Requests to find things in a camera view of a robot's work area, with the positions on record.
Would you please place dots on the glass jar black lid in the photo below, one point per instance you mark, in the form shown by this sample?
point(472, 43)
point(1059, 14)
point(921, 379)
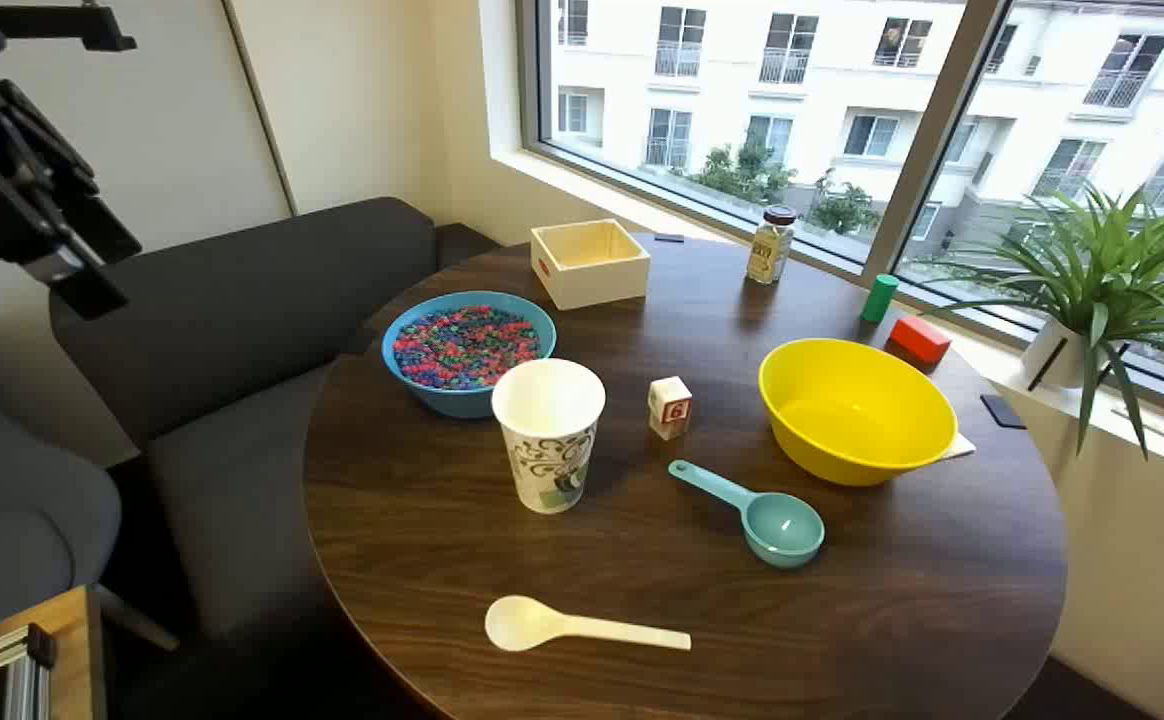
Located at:
point(768, 251)

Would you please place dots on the blue plastic bowl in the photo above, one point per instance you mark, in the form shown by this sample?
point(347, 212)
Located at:
point(466, 403)

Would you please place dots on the dark grey sofa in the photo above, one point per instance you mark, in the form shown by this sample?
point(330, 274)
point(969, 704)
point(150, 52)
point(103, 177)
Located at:
point(246, 332)

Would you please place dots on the red block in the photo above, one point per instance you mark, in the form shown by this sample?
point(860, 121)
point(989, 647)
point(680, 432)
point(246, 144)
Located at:
point(918, 347)

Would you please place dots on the white patterned paper cup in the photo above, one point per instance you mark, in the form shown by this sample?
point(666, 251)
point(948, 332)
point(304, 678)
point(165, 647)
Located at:
point(545, 453)

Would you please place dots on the colourful beads heap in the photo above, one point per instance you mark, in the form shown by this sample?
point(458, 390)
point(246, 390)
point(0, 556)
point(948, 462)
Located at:
point(462, 347)

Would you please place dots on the blue grey chair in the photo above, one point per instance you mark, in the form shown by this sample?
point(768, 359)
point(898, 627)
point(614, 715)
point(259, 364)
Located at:
point(5, 522)

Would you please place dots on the yellow plastic bowl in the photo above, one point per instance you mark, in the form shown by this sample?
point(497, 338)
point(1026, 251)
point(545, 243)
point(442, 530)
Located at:
point(847, 415)

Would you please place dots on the white wooden box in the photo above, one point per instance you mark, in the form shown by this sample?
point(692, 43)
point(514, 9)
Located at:
point(595, 280)

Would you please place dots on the white plastic spoon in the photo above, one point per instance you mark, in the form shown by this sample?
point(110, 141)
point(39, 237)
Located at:
point(523, 620)

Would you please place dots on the green spiky plant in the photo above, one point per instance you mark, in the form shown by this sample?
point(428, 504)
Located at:
point(1113, 267)

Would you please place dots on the white plant pot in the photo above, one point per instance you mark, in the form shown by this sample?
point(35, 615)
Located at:
point(1052, 359)

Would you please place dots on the white printed cube block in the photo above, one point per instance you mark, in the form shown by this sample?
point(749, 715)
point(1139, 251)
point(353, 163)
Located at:
point(668, 410)

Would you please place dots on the black tape patch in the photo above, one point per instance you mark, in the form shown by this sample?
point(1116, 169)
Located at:
point(1001, 410)
point(668, 237)

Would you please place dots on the white paper sheet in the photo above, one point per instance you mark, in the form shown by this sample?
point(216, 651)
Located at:
point(956, 446)

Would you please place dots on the green cylinder block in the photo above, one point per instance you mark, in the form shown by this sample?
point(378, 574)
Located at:
point(878, 300)

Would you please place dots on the teal measuring scoop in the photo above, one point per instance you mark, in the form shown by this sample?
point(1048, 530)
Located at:
point(783, 524)

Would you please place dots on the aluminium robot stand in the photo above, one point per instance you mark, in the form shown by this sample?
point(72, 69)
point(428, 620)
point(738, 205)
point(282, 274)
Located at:
point(0, 674)

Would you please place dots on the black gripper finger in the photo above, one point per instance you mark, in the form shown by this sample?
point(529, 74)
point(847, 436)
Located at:
point(82, 287)

